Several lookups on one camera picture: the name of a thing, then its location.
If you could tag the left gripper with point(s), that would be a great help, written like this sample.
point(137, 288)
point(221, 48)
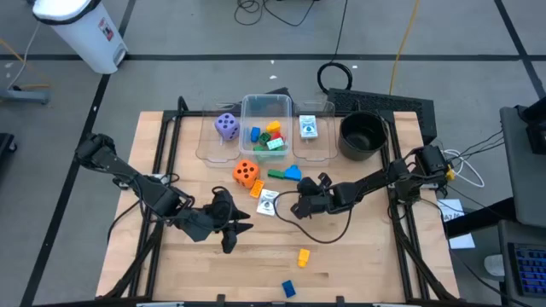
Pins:
point(224, 213)

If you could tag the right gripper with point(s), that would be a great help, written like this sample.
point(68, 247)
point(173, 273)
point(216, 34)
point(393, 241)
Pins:
point(326, 200)

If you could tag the blue roof-shaped block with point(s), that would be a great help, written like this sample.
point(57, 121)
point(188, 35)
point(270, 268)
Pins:
point(293, 173)

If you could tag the white black-emblem card deck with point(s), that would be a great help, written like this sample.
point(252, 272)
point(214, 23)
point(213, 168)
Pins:
point(267, 202)

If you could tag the dark green long block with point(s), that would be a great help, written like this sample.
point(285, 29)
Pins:
point(276, 174)

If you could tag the orange toy block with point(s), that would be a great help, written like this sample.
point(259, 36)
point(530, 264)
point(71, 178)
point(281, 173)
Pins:
point(257, 189)

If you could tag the orange foam die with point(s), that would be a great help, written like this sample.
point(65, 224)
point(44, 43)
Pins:
point(246, 173)

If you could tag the yellow one-stud toy block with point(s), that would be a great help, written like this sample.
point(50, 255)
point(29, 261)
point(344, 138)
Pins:
point(303, 257)
point(273, 126)

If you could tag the white blue-print card deck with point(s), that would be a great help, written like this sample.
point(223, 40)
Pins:
point(308, 126)

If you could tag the blue one-stud toy block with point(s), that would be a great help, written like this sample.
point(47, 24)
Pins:
point(255, 134)

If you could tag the blue hollow toy block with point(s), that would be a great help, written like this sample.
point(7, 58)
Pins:
point(288, 288)

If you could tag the purple foam die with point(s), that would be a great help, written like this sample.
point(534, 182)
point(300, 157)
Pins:
point(227, 126)

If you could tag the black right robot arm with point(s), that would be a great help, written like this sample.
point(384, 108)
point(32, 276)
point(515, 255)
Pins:
point(371, 183)

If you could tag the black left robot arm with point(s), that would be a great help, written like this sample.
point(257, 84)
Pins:
point(128, 172)

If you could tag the low clear plastic bin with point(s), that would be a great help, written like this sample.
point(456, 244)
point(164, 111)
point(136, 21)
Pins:
point(211, 149)
point(315, 151)

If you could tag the black bucket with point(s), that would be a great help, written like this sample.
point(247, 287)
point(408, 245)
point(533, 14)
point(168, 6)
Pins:
point(362, 136)

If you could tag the tall clear plastic bin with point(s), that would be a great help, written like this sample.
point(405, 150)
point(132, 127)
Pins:
point(264, 106)

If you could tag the printed paper sheet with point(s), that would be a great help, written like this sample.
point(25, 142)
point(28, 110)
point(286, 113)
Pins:
point(450, 209)

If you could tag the plain white paper sheet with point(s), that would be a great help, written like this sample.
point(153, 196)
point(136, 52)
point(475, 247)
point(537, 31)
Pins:
point(462, 242)

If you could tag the black desk leg bar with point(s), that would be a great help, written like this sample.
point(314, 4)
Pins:
point(478, 219)

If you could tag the white computer mouse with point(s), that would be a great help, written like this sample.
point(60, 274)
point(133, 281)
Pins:
point(495, 265)

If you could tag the grey keyboard desk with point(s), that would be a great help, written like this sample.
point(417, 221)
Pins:
point(524, 232)

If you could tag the blue-lit keyboard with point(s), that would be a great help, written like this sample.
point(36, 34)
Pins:
point(531, 268)

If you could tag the white trash can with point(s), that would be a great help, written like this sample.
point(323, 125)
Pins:
point(85, 34)

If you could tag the black desk device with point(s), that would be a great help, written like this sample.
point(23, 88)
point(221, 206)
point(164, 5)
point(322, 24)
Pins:
point(538, 132)

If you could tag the black floor equipment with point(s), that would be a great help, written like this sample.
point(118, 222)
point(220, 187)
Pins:
point(5, 147)

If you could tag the grey stand base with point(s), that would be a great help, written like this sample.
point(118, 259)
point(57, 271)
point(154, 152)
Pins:
point(25, 96)

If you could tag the silver metal bracket plate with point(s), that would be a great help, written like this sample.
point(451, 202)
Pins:
point(162, 175)

